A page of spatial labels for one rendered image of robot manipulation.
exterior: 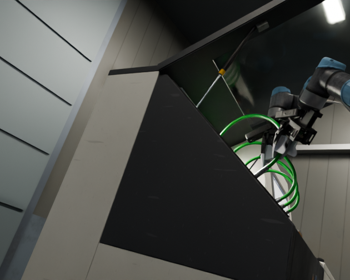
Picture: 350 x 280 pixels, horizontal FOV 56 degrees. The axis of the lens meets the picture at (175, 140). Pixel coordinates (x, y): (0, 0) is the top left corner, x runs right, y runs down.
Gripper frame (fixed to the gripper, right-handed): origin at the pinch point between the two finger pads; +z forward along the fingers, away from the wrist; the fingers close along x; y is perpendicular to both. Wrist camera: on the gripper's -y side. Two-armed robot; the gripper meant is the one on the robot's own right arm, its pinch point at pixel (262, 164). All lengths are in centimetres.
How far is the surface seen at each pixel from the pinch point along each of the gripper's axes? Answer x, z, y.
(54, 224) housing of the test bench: -35, 44, -59
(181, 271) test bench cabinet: -35, 47, -5
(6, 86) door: -12, -39, -187
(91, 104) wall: 58, -69, -182
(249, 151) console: 35.0, -21.6, -19.8
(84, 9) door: 12, -137, -184
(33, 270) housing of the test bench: -35, 60, -59
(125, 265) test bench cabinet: -35, 50, -23
